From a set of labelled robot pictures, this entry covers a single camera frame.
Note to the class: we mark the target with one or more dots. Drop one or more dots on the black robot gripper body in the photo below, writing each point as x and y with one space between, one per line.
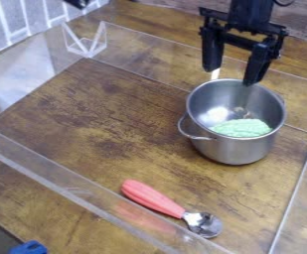
248 17

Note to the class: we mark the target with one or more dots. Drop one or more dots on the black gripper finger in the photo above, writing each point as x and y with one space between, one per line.
262 54
212 51

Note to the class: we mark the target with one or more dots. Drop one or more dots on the green bumpy toy gourd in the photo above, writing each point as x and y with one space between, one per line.
241 128

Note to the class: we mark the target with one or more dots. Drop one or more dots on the silver metal pot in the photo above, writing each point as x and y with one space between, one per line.
221 100

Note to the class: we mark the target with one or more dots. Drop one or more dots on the blue object at corner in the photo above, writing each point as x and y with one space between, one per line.
31 247

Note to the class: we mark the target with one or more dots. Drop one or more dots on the red handled metal spoon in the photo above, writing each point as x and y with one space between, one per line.
201 222

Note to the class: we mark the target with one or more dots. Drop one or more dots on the clear acrylic enclosure wall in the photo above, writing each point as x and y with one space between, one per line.
92 93

